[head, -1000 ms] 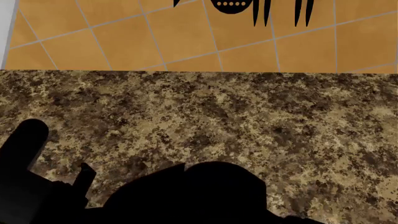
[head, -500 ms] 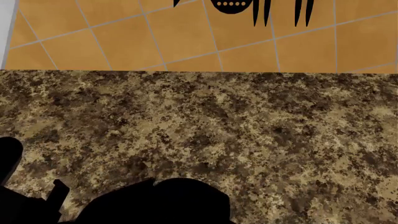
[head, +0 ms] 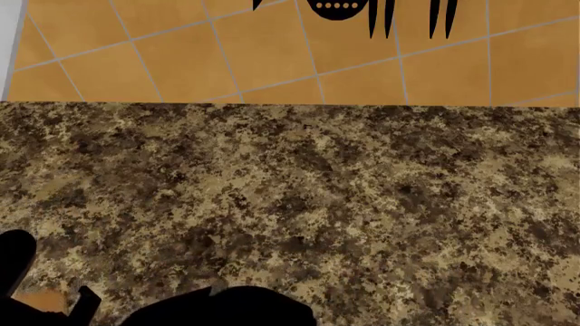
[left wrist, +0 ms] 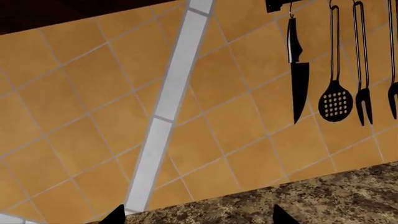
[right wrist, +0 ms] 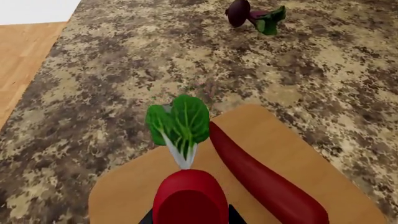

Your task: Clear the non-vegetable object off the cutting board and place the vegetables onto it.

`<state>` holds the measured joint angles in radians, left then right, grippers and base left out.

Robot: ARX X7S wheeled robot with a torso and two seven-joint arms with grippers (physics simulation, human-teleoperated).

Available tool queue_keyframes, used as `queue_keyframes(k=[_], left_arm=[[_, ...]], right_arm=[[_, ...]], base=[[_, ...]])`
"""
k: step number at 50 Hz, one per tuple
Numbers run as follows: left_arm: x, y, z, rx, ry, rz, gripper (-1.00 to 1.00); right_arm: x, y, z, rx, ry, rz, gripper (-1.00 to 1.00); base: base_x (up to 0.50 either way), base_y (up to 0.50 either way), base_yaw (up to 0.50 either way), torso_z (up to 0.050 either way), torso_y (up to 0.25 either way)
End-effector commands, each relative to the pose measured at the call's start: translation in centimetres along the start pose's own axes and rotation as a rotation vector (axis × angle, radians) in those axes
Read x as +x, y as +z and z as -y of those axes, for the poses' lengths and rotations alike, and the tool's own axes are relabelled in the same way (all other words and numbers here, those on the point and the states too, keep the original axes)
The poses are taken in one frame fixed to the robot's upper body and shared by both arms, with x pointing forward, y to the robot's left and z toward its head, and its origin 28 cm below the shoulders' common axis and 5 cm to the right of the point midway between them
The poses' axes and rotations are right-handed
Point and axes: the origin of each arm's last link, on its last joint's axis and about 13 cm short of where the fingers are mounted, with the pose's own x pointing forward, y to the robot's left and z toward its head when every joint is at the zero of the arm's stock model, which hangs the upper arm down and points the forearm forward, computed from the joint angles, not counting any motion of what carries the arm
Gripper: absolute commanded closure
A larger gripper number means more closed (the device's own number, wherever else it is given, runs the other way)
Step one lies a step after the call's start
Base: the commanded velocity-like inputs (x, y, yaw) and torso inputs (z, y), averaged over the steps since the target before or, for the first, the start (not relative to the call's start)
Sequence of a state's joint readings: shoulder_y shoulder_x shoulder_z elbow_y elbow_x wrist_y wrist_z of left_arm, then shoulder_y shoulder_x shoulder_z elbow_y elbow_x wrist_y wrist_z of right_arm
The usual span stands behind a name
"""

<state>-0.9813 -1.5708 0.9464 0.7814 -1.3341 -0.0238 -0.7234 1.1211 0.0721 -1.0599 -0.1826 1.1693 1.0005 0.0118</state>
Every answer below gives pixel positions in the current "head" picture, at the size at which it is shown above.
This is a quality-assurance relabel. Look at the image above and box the black two-tine fork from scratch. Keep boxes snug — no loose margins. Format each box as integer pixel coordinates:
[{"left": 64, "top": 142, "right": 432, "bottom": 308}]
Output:
[
  {"left": 367, "top": 0, "right": 396, "bottom": 41},
  {"left": 428, "top": 0, "right": 457, "bottom": 41}
]

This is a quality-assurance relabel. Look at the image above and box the black slotted spoon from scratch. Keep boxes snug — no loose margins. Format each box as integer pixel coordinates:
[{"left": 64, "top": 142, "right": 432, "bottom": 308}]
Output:
[{"left": 306, "top": 0, "right": 367, "bottom": 23}]

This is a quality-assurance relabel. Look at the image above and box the orange wooden cutting board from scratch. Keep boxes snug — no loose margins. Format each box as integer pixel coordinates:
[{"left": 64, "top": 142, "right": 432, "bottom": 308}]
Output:
[{"left": 10, "top": 288, "right": 79, "bottom": 315}]

